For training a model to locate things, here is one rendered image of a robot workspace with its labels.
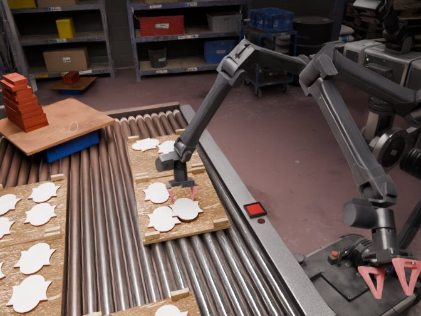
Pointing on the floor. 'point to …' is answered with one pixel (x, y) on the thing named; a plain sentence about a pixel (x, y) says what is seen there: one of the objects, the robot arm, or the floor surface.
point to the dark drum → (309, 37)
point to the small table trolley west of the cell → (252, 78)
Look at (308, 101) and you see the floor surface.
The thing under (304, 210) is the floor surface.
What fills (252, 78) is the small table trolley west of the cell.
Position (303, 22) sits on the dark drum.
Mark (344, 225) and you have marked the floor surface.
